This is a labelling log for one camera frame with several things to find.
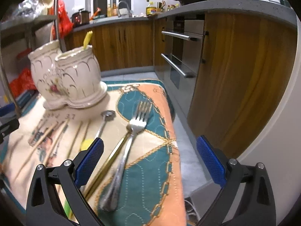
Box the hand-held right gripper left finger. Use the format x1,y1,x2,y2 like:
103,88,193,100
25,138,105,226

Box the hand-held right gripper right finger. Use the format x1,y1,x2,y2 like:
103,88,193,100
195,135,277,226

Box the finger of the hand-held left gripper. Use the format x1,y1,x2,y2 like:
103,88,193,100
0,118,20,144

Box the yellow green plastic spoon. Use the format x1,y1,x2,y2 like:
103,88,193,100
63,139,95,219

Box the gold handled fork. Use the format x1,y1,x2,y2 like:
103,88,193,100
82,100,152,199

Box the wooden chopstick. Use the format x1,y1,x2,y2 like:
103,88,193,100
66,122,83,158
46,119,70,165
14,122,58,182
81,121,92,144

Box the silver fork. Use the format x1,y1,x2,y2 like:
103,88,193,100
99,116,147,212

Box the cream ceramic utensil holder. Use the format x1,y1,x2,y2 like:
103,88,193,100
28,40,108,111

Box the crumpled red plastic bag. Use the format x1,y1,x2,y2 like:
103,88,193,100
9,68,38,97

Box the small silver spoon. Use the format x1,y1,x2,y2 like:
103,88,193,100
94,110,116,139

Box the printed quilted mat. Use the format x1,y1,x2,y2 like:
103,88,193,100
0,79,189,226

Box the wooden kitchen cabinets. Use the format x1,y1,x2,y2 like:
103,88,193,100
65,12,298,160

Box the metal storage rack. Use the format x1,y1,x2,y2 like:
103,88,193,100
0,14,58,52

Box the hanging red plastic bag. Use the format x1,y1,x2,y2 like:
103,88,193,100
56,0,74,38

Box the curved metal tube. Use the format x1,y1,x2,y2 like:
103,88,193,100
54,0,67,52

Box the clear plastic bag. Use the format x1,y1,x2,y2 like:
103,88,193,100
17,0,45,19

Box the dark glass jar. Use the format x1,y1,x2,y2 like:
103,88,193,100
71,9,91,26

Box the beige plastic cup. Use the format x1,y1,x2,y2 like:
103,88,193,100
41,0,53,15

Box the orange snack packet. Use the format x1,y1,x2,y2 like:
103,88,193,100
90,7,101,20

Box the amber glass bottle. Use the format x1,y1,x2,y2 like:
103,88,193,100
107,3,118,17

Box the grey kitchen countertop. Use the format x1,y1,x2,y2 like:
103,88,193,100
73,0,294,32

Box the row of condiment bottles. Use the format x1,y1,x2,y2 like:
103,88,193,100
156,1,180,13

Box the yellow oil bottle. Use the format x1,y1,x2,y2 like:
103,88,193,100
146,2,158,16

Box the chrome faucet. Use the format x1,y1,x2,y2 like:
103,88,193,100
117,1,132,18

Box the white cable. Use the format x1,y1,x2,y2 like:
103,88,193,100
185,198,200,219

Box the yellow handled utensil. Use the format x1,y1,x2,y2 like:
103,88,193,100
83,31,93,49

